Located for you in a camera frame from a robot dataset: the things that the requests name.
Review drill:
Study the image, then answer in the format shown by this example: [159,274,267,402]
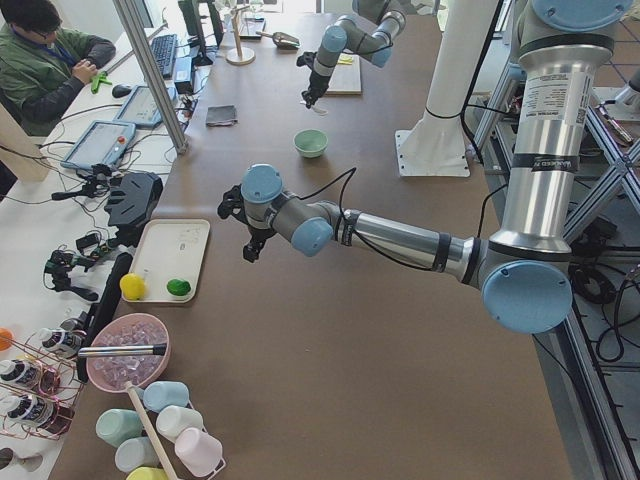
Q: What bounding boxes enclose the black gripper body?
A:
[217,185,273,263]
[301,73,330,107]

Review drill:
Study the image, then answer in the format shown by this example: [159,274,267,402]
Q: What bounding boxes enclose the white ceramic spoon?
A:
[308,105,328,116]

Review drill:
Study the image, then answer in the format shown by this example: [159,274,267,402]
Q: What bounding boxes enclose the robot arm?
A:
[218,1,630,334]
[296,0,444,109]

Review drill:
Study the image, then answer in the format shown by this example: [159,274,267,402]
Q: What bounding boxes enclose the light green bowl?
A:
[293,129,328,159]

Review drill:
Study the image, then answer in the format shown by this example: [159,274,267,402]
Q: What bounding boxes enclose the pink bowl of ice cubes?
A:
[85,313,171,393]

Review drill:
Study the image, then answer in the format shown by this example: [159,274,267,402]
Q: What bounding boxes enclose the bamboo cutting board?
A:
[326,53,362,95]

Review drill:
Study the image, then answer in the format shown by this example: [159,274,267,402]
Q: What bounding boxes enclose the metal scoop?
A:
[257,31,300,50]

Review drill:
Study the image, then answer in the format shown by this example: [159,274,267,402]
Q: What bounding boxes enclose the cream tray with bear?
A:
[126,219,210,304]

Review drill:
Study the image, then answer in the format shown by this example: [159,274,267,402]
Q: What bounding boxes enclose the grey folded cloth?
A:
[205,105,238,127]

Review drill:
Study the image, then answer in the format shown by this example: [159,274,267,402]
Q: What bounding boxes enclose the green lime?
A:
[166,278,192,297]

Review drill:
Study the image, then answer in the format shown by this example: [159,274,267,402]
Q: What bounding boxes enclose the black headset device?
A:
[104,172,163,228]

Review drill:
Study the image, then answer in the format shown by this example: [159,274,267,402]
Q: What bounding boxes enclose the yellow lemon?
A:
[119,273,146,301]

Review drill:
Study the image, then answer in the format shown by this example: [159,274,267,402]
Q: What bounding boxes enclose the teach pendant tablet far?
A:
[114,85,162,129]

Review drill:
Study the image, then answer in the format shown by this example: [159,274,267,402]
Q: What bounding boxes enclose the teach pendant tablet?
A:
[60,120,137,172]
[114,85,162,129]

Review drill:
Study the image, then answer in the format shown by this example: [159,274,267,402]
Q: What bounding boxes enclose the teach pendant tablet near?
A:
[60,120,137,172]

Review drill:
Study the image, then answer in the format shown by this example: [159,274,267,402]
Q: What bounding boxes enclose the black keyboard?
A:
[150,34,178,79]

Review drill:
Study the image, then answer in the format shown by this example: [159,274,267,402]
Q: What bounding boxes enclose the computer mouse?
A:
[111,84,132,99]

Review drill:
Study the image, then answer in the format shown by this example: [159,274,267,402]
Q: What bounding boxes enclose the metal tongs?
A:
[77,344,169,358]

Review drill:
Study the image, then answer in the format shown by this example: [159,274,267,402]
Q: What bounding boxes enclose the light blue cup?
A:
[143,381,190,413]

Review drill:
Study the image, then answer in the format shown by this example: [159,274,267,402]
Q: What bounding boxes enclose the white cup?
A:
[156,405,204,443]

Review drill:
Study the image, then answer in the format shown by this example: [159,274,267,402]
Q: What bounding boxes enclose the person in green jacket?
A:
[1,0,116,137]

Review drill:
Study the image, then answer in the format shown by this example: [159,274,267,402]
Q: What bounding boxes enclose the pink cup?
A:
[174,427,224,477]

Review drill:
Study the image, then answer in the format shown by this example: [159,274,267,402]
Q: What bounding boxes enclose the mint green cup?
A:
[95,409,143,448]

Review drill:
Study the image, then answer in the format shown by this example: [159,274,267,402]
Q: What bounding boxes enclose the pale blue cup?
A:
[114,437,160,473]

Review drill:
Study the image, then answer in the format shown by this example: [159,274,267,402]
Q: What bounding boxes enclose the yellow cup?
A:
[126,466,168,480]

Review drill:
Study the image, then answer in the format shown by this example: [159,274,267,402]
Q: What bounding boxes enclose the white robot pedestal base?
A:
[396,1,502,177]

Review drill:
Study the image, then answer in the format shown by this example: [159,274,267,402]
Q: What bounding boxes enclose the aluminium frame post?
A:
[113,0,188,155]

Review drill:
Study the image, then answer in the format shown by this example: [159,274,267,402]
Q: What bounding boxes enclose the copper wire bottle rack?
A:
[1,328,84,441]

